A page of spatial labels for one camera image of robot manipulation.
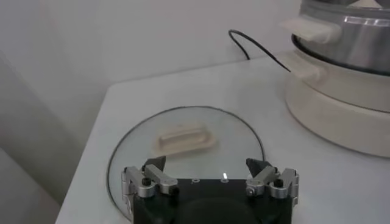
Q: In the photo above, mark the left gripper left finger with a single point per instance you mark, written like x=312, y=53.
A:
x=158, y=179

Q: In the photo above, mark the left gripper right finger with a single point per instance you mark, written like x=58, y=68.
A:
x=265, y=179

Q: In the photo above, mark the glass pot lid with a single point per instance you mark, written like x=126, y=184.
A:
x=182, y=141

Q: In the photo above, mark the steel steamer basket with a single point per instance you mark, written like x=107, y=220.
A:
x=359, y=42

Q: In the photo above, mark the cream electric cooker base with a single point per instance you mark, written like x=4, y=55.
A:
x=335, y=121

